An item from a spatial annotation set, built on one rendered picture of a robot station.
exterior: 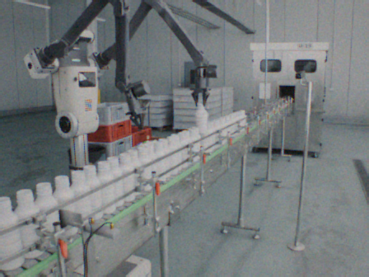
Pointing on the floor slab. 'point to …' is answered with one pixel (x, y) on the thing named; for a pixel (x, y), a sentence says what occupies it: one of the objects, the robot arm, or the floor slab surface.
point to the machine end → (286, 55)
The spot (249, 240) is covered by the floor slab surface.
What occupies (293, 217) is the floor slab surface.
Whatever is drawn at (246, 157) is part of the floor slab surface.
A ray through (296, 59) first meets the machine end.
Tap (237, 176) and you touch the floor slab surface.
